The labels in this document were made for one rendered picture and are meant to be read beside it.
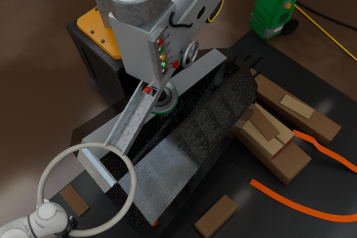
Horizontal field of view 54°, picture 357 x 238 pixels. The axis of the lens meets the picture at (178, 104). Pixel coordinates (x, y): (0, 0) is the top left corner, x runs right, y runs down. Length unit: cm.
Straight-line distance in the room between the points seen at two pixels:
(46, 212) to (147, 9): 87
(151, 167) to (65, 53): 191
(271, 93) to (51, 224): 203
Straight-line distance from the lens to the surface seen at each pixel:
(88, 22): 265
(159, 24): 148
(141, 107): 192
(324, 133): 289
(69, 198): 284
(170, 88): 209
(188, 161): 207
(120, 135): 192
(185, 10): 172
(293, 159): 272
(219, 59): 224
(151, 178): 198
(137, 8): 136
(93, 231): 176
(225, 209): 254
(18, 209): 301
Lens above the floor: 260
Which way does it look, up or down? 59 degrees down
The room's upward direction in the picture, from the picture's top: 7 degrees counter-clockwise
